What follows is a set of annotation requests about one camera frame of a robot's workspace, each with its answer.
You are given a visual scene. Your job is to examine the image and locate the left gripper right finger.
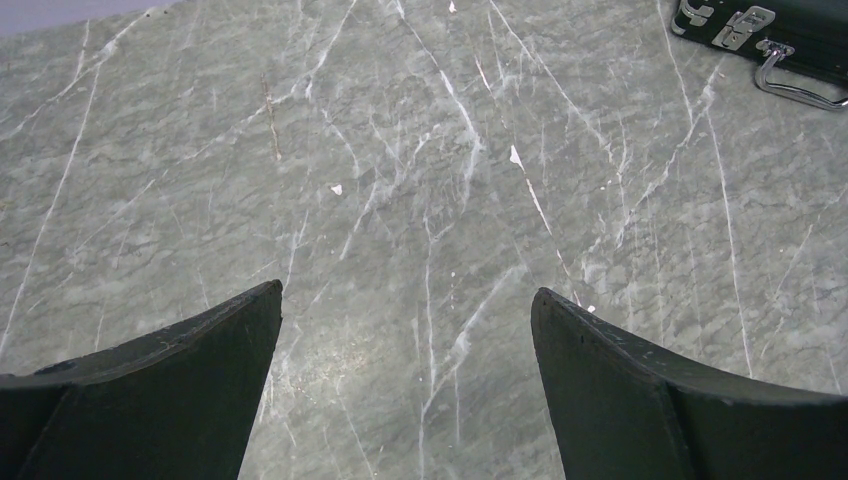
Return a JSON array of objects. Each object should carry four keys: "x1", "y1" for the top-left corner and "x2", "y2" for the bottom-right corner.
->
[{"x1": 531, "y1": 288, "x2": 847, "y2": 479}]

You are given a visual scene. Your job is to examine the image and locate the black aluminium poker case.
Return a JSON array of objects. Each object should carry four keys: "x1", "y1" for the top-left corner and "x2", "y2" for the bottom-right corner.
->
[{"x1": 670, "y1": 0, "x2": 847, "y2": 112}]

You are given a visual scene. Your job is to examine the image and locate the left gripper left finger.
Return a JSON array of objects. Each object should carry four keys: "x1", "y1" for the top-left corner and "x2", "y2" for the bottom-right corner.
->
[{"x1": 1, "y1": 280, "x2": 282, "y2": 479}]

